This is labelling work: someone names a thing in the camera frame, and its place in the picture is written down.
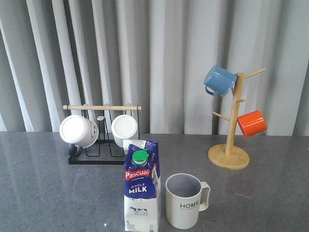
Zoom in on blue enamel mug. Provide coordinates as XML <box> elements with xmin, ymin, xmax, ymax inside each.
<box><xmin>204</xmin><ymin>65</ymin><xmax>237</xmax><ymax>97</ymax></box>

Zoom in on black rack with wooden bar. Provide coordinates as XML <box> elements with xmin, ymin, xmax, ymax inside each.
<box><xmin>59</xmin><ymin>104</ymin><xmax>142</xmax><ymax>165</ymax></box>

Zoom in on white ribbed hanging mug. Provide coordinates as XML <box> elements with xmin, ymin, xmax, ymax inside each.
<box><xmin>112</xmin><ymin>115</ymin><xmax>138</xmax><ymax>154</ymax></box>

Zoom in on blue white milk carton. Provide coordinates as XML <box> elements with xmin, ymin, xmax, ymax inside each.
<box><xmin>123</xmin><ymin>140</ymin><xmax>161</xmax><ymax>232</ymax></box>

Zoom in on cream HOME mug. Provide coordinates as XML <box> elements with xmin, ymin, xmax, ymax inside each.
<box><xmin>165</xmin><ymin>173</ymin><xmax>211</xmax><ymax>230</ymax></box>

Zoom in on orange enamel mug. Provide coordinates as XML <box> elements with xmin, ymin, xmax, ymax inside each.
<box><xmin>238</xmin><ymin>110</ymin><xmax>267</xmax><ymax>138</ymax></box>

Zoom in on white smiley hanging mug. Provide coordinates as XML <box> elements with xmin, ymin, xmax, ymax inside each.
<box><xmin>59</xmin><ymin>115</ymin><xmax>99</xmax><ymax>157</ymax></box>

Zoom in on grey curtain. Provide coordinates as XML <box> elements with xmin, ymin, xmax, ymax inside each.
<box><xmin>0</xmin><ymin>0</ymin><xmax>309</xmax><ymax>136</ymax></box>

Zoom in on wooden mug tree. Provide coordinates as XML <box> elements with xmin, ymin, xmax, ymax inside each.
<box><xmin>208</xmin><ymin>68</ymin><xmax>266</xmax><ymax>170</ymax></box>

